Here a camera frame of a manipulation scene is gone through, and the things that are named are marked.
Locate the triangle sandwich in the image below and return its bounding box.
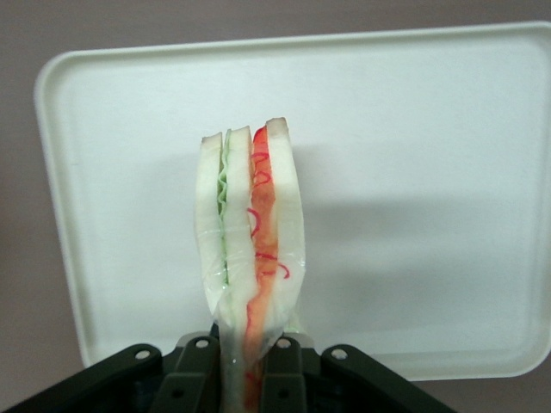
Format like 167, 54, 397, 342
194, 115, 307, 413

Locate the cream plastic tray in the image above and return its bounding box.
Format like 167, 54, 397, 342
33, 20, 551, 383

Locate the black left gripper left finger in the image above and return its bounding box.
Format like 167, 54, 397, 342
0, 334, 226, 413

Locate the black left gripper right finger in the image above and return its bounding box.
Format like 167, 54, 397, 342
260, 336, 460, 413

